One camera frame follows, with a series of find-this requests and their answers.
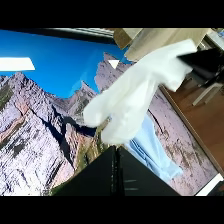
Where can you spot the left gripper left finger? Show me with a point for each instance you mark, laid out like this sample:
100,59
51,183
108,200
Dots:
93,178

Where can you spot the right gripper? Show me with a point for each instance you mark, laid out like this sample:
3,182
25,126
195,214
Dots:
217,63

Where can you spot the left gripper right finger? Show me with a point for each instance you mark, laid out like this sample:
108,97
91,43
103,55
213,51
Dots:
143,180

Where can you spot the white garment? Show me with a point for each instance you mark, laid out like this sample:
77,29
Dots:
133,100

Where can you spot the light blue garment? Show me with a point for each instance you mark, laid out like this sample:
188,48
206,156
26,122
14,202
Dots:
153,150

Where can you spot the beige garment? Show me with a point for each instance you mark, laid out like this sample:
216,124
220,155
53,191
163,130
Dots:
160,40

